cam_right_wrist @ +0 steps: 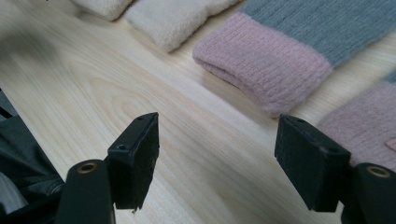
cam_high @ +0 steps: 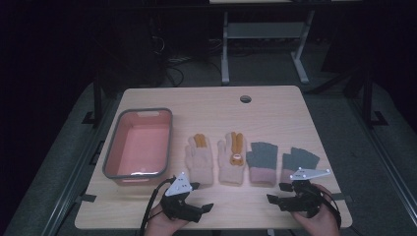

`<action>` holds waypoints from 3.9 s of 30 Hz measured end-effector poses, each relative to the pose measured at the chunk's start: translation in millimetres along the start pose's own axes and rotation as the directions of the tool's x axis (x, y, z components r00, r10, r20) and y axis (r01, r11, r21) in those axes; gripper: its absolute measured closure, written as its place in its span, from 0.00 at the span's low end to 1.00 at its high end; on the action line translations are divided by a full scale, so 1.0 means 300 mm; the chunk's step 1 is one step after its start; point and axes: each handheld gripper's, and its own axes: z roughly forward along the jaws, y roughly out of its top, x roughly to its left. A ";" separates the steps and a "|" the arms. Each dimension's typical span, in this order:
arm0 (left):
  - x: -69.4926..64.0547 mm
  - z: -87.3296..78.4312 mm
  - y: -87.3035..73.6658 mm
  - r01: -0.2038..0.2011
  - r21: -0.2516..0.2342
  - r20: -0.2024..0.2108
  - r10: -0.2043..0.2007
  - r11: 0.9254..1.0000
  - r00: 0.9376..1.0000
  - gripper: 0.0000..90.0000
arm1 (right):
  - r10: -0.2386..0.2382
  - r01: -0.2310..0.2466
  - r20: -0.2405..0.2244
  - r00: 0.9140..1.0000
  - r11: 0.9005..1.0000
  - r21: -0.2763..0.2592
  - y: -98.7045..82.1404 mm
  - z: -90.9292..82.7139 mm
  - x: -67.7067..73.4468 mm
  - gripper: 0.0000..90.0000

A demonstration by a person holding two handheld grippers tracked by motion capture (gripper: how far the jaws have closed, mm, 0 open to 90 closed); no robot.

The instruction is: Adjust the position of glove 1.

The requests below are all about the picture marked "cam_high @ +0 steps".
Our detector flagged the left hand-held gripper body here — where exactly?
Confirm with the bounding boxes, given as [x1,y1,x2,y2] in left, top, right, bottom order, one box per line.
[159,171,203,224]

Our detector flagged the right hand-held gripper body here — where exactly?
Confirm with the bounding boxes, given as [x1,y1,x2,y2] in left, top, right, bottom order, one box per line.
[278,167,331,219]

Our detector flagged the beige glove with orange fingers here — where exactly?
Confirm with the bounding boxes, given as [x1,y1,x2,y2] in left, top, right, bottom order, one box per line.
[184,133,214,186]

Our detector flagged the grey and pink fingerless glove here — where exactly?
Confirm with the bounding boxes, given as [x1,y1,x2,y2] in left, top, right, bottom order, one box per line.
[246,141,279,187]
[280,147,321,184]

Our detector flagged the beige glove with bear print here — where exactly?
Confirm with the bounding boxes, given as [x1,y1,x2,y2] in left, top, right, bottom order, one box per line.
[216,131,247,186]

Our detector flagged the pink basin with grey rim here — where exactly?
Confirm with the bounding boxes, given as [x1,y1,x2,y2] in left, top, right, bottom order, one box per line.
[101,107,174,187]

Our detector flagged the person's right hand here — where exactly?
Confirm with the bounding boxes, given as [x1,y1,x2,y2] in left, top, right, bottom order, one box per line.
[291,183,342,236]

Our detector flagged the person's left hand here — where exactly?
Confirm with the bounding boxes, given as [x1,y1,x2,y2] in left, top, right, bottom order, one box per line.
[144,203,191,236]

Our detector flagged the grey tape strip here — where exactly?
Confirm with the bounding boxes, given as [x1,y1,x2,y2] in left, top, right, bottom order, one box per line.
[330,193,354,203]
[76,194,98,204]

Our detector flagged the black metal stand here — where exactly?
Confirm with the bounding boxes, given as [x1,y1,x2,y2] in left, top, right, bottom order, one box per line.
[361,67,389,128]
[82,73,103,126]

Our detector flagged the right hand-held gripper black cable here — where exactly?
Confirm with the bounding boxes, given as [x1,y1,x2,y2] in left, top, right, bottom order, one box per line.
[319,188,342,230]

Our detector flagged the black floor cables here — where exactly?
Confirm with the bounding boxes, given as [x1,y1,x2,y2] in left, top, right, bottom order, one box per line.
[163,56,193,89]

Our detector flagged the white metal desk frame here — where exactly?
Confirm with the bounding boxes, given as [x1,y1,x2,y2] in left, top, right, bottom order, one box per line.
[209,0,362,86]

